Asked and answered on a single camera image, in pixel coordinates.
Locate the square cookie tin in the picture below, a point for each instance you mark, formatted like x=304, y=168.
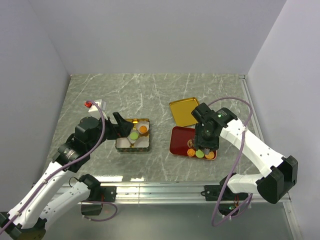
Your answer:
x=134, y=121

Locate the orange swirl cookie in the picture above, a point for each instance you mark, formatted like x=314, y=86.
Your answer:
x=191, y=152

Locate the gold tin lid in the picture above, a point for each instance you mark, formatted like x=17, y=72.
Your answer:
x=182, y=111

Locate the white paper cup centre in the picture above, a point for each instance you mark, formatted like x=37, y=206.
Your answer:
x=131, y=141

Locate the white paper cup bottom left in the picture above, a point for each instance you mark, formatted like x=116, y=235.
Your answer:
x=123, y=142

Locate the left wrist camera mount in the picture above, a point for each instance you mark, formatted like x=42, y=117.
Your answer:
x=93, y=110

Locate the aluminium rail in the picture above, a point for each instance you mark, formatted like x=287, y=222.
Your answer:
x=161, y=192

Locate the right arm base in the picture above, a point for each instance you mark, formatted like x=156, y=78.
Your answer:
x=229, y=200

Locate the red lacquer tray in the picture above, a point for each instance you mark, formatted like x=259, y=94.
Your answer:
x=182, y=139

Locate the orange round chip cookie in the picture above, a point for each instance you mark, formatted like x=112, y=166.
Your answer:
x=143, y=129

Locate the white paper cup top right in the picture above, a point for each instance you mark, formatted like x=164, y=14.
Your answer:
x=140, y=123

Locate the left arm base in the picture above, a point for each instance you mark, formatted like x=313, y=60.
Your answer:
x=98, y=197

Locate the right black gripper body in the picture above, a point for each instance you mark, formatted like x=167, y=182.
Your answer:
x=203, y=137

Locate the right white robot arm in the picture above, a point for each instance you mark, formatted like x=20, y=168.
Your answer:
x=277, y=173

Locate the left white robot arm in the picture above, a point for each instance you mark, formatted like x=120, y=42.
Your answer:
x=32, y=216

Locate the white paper cup bottom right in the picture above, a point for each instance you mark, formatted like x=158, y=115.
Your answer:
x=142, y=142

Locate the white paper cup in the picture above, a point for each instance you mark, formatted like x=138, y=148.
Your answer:
x=131, y=141
x=123, y=142
x=142, y=142
x=140, y=123

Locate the green round cookie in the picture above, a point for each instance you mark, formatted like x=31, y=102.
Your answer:
x=199, y=154
x=134, y=135

